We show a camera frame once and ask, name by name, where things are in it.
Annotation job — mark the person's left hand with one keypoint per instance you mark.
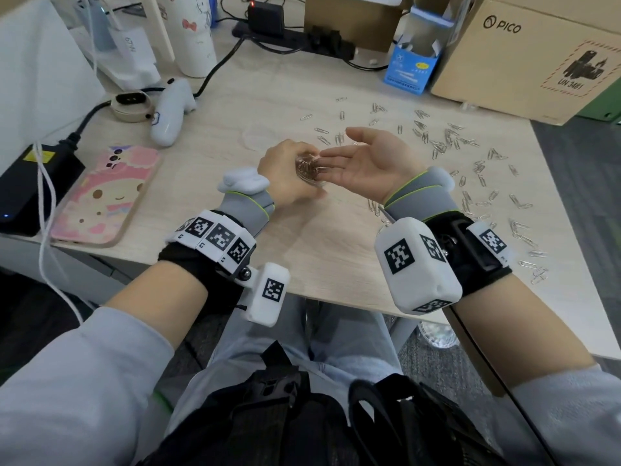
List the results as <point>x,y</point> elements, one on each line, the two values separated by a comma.
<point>281,174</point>

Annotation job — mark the person's right hand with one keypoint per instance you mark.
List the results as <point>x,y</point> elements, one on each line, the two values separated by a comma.
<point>383,164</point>

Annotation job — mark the silver paper clip bundle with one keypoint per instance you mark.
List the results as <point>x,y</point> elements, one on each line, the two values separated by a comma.
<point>306,167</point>

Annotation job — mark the small clear plastic jar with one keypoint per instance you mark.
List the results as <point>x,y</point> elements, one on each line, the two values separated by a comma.
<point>308,169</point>

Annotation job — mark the silver paper clips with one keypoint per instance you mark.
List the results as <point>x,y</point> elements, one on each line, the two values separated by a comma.
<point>439,145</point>

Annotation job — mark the person's left forearm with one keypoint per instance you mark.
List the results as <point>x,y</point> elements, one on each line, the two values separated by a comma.
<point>155,305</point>

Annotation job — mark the person's right forearm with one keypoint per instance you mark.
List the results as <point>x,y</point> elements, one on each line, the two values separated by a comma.
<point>524,330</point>

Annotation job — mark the wooden desk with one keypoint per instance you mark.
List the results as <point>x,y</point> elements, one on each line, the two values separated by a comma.
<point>271,92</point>

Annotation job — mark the person's left leg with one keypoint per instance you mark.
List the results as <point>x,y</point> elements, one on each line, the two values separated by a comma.
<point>252,349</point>

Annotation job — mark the person's leg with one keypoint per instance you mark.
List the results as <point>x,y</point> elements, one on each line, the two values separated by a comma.
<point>252,349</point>
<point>349,339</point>

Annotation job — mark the person's right leg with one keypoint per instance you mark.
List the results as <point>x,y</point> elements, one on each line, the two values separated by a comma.
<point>349,339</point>

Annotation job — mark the white left hand tracker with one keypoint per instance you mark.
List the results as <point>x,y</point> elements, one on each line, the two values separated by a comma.
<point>242,179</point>

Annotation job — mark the grey left wrist brace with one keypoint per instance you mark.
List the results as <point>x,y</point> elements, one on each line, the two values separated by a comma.
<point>247,208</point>

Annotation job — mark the grey wrist brace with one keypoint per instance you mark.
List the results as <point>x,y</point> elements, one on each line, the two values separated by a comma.
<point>247,208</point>
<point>422,196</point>

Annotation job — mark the grey right wrist brace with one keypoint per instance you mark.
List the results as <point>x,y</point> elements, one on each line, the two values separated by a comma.
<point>422,196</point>

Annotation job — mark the left marker wristband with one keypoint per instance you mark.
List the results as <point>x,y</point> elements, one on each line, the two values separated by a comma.
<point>218,235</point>

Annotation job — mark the blue paper clip box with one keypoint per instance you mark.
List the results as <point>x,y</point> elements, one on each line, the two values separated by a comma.
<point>407,75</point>

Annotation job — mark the white handheld controller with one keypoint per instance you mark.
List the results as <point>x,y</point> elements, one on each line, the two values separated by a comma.
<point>170,116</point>

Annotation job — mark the black power strip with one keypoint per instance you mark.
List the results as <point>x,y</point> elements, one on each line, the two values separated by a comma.
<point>291,39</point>

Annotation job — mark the plain brown cardboard box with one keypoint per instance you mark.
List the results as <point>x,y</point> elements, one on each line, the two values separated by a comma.
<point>349,24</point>

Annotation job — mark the cardboard box with red label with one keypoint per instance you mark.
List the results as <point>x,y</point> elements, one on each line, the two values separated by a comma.
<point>495,67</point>
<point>582,4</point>

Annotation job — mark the white cartoon bottle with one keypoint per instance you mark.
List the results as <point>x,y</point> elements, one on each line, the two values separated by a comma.
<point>194,48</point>

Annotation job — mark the black charger adapter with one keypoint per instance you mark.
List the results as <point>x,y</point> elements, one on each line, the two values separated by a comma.
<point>266,19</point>

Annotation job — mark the beige round charger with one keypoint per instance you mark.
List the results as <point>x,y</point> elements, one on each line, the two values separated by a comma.
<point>131,113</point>

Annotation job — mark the small blue box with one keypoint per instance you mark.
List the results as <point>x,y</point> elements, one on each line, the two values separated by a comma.
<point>212,12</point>

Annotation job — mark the crumpled clear plastic bottle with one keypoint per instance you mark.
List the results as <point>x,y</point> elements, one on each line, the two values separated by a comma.
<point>439,334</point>

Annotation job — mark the pink cartoon phone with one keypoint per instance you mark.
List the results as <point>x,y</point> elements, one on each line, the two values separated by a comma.
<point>102,203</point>

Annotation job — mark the white paper bag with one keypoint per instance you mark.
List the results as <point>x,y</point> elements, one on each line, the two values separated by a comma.
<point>131,63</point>

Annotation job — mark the green cabinet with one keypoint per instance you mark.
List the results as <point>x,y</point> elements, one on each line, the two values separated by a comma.
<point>606,109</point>

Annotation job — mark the black power brick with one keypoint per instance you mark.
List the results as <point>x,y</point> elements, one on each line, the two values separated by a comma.
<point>34,194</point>

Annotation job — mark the black backpack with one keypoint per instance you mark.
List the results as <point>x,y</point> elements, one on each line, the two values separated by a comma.
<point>291,427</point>

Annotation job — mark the white box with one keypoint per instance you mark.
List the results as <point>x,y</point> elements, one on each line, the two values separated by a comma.
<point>39,82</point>

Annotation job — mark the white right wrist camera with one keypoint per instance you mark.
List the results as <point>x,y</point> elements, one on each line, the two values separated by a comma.
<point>417,266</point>

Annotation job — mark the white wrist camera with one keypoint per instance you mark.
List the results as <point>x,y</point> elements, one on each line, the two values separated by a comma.
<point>269,293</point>
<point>417,266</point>

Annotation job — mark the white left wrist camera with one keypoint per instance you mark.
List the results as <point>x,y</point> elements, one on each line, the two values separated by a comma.
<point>269,293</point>

